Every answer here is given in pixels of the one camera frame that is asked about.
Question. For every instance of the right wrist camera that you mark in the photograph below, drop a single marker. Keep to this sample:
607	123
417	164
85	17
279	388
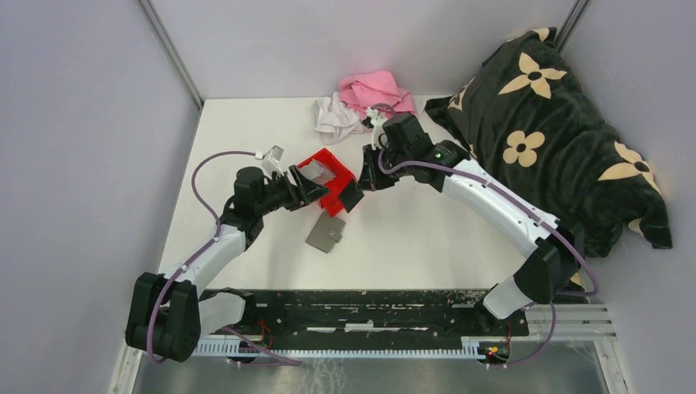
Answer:
376	120

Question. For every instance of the pink cloth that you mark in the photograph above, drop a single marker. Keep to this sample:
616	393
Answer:
361	91

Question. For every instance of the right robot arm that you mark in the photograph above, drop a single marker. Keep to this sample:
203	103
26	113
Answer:
552	253

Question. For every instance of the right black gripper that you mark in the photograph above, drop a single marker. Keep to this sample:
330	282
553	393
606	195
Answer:
369	178

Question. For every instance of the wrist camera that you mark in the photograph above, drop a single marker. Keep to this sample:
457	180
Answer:
271	160
376	120

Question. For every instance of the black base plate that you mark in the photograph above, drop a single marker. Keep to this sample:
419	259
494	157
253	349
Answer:
372	320

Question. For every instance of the black floral pillow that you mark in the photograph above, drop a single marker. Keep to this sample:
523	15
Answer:
527	121

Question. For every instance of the aluminium rail frame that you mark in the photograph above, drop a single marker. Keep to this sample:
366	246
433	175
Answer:
570	348

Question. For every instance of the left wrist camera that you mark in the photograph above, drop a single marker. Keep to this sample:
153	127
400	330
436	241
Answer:
271	160

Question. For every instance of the white cloth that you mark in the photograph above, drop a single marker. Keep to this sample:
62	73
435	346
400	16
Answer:
334	119

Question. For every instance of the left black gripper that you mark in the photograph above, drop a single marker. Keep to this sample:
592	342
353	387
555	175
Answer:
309	190

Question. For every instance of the stack of cards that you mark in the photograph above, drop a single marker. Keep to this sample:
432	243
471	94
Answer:
317	172

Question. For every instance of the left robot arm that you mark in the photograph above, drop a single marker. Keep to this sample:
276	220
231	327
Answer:
165	319

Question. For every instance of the red plastic bin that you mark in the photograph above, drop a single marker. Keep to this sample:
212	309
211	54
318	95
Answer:
344	178

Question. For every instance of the grey card holder wallet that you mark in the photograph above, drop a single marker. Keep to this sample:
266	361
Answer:
326	233

